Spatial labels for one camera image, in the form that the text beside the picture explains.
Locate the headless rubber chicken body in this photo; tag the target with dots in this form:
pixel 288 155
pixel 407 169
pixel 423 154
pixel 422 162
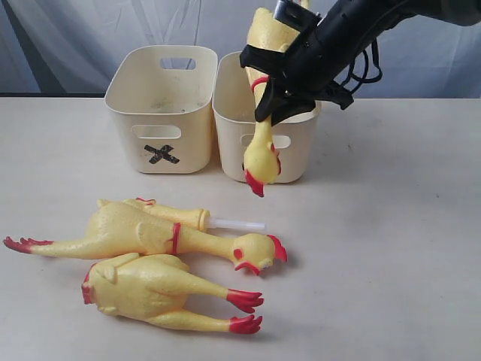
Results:
pixel 154 289

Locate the cream bin marked O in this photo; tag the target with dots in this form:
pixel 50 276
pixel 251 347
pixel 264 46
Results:
pixel 234 106

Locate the cream bin marked X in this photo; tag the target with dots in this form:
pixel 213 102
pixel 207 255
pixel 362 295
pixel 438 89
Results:
pixel 160 102

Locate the whole yellow rubber chicken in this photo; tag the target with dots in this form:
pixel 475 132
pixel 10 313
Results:
pixel 261 159

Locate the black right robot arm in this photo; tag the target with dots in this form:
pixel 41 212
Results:
pixel 391 13

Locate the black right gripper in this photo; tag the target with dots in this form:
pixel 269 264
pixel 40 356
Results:
pixel 327 62

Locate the chicken head with white tube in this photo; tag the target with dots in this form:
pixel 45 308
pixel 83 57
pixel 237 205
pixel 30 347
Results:
pixel 198 218

